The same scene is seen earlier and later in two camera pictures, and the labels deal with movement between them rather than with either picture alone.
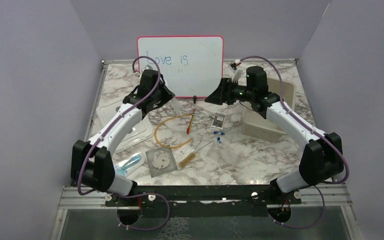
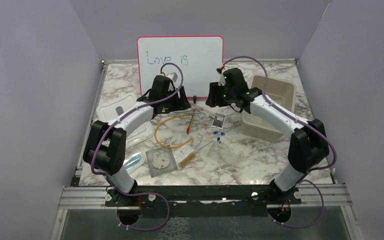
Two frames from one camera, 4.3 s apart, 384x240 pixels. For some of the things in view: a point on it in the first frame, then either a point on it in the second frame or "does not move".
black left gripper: (168, 95) to (179, 103)
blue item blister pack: (124, 167) does not move
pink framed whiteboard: (190, 66) does not move
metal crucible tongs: (193, 111) does not move
